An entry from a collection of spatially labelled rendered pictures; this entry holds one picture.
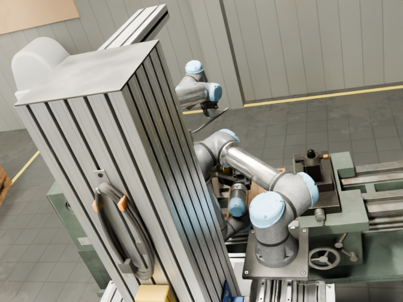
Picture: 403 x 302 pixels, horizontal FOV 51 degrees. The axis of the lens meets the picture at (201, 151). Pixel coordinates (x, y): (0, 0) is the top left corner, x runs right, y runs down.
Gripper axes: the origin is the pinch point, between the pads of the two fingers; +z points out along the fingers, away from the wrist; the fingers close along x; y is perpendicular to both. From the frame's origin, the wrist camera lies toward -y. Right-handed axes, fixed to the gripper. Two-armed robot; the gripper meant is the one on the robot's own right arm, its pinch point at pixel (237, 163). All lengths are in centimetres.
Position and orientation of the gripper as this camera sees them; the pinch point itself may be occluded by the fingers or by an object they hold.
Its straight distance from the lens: 213.3
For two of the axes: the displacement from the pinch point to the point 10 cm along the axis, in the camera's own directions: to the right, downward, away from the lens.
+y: 9.6, -1.2, -2.6
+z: 1.4, -5.8, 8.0
